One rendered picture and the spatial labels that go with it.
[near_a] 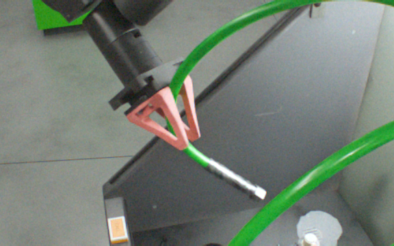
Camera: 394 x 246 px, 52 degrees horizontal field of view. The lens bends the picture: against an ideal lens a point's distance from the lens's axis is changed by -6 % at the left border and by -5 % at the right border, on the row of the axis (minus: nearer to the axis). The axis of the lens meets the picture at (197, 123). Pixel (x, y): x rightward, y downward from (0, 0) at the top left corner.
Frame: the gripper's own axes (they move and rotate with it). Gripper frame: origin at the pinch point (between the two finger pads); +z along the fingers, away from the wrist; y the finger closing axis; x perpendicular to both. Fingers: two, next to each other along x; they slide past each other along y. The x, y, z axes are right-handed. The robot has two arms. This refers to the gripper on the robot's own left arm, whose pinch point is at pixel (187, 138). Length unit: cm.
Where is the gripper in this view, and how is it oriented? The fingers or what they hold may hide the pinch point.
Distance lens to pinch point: 54.0
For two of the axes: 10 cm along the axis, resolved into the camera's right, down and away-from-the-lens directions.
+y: 4.6, -3.5, 8.2
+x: -6.8, 4.5, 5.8
